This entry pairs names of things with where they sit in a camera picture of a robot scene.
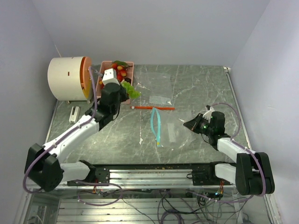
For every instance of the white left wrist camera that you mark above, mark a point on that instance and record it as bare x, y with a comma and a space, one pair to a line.
110, 76

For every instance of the aluminium frame rail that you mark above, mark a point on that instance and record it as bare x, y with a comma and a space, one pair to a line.
146, 176

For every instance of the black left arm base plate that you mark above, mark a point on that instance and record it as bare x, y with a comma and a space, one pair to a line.
99, 175

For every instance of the red strawberry bunch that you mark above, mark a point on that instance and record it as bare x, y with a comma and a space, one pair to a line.
121, 69

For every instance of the round white drawer organizer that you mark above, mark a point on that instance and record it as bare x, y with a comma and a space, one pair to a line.
69, 78

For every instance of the small white rectangular device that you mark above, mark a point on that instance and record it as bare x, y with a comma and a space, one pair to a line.
74, 114

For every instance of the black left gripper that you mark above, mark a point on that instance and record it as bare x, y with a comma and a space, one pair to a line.
123, 91

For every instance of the orange zip bag with vegetables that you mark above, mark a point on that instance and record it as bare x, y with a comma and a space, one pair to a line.
155, 89

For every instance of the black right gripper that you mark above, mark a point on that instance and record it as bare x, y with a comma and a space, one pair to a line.
193, 124

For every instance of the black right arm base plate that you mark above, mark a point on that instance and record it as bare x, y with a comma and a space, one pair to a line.
204, 178

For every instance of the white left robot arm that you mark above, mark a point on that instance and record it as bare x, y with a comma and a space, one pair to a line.
44, 164

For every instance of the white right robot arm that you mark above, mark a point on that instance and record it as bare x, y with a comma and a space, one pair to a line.
251, 172

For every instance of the blue zip bag with strawberries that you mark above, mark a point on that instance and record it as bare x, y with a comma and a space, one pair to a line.
168, 128

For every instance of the green fake grape bunch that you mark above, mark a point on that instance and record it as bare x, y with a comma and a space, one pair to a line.
132, 93

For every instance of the pink perforated plastic basket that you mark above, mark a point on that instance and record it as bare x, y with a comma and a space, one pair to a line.
107, 65

